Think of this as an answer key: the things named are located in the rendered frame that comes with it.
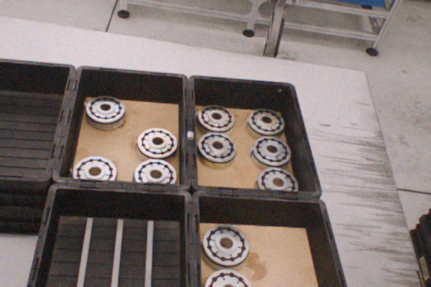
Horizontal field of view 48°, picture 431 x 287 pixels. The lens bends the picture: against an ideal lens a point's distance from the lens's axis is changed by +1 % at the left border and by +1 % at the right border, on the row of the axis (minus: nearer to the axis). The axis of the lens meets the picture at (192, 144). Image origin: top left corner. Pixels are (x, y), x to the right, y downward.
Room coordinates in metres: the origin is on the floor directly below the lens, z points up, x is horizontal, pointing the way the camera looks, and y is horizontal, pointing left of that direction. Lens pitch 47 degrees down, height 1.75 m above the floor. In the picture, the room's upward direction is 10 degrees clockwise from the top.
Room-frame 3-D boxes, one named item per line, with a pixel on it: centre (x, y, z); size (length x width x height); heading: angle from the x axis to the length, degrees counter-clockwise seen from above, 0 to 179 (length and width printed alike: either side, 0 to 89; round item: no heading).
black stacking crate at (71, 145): (0.82, 0.16, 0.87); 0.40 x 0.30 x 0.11; 9
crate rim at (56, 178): (0.82, 0.16, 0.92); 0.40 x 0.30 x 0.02; 9
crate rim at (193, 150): (0.86, -0.13, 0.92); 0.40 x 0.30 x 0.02; 9
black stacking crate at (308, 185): (0.86, -0.13, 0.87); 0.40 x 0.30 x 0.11; 9
